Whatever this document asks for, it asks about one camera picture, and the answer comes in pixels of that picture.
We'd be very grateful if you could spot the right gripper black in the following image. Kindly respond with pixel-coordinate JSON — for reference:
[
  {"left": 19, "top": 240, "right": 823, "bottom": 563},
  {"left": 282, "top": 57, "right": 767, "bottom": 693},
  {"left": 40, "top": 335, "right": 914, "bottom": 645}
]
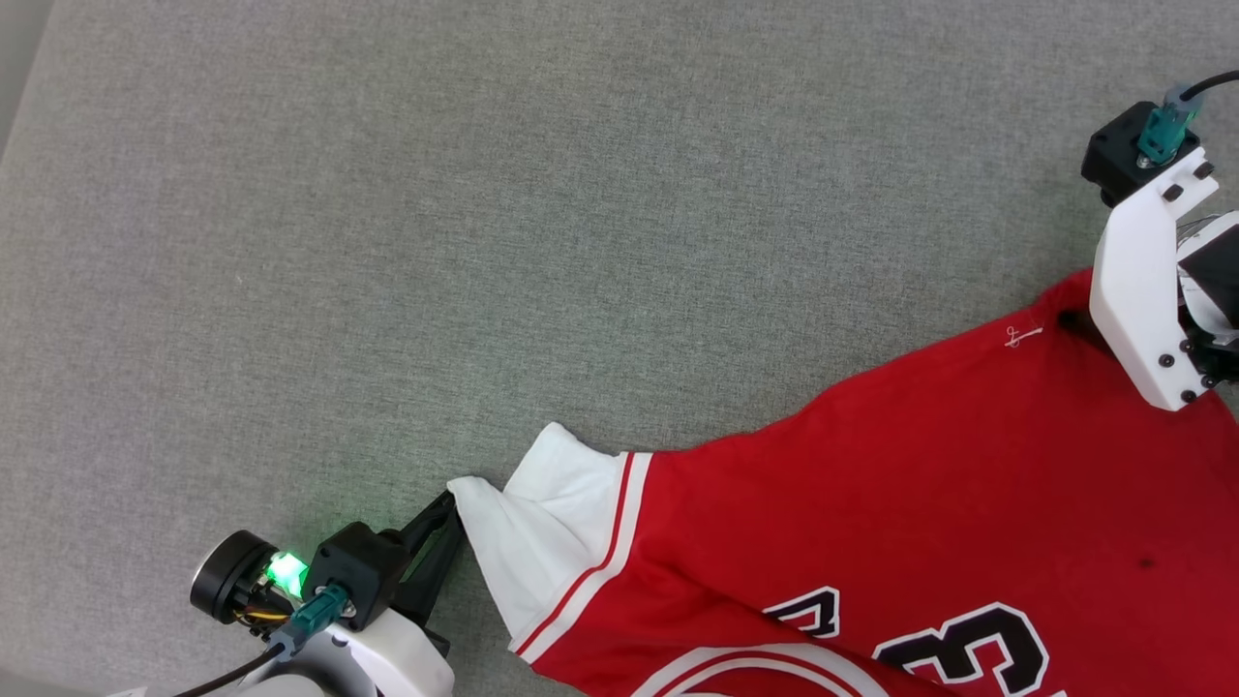
[{"left": 1057, "top": 211, "right": 1239, "bottom": 383}]

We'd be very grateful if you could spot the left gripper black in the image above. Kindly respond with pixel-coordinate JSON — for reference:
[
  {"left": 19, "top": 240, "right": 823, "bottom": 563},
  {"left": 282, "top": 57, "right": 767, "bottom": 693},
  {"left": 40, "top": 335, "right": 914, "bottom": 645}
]
[{"left": 189, "top": 490, "right": 468, "bottom": 642}]

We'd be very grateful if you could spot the red and white jersey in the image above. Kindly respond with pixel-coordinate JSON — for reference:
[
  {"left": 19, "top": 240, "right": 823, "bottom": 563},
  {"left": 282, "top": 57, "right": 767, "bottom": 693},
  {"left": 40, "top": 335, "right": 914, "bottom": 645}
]
[{"left": 447, "top": 269, "right": 1239, "bottom": 697}]

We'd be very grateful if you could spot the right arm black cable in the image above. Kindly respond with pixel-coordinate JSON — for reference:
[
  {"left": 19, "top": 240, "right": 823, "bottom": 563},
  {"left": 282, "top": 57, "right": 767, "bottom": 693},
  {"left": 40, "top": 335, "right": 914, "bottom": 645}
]
[{"left": 1135, "top": 70, "right": 1239, "bottom": 168}]

